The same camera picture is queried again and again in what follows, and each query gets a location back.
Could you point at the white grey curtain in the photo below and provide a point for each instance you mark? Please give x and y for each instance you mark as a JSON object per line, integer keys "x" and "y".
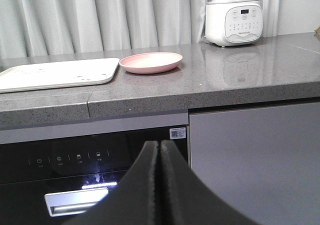
{"x": 30, "y": 28}

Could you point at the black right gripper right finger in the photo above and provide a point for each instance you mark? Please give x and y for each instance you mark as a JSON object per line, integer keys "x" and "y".
{"x": 186, "y": 200}

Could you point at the silver upper drawer handle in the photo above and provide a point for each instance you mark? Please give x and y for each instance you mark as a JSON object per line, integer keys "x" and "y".
{"x": 73, "y": 202}

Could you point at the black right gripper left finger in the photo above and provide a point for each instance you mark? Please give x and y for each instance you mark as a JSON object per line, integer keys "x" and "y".
{"x": 133, "y": 201}

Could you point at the pink round plate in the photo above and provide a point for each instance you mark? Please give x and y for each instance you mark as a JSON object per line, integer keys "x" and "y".
{"x": 151, "y": 62}

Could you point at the white blender appliance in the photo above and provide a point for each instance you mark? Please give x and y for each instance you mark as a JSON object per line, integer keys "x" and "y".
{"x": 233, "y": 22}

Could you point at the cream bear serving tray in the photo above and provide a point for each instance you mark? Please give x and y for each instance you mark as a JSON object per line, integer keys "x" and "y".
{"x": 62, "y": 74}

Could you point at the black disinfection cabinet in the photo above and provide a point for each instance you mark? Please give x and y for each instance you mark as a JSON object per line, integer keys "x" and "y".
{"x": 31, "y": 169}

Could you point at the grey cabinet door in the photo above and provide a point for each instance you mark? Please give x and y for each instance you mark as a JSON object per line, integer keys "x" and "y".
{"x": 265, "y": 162}

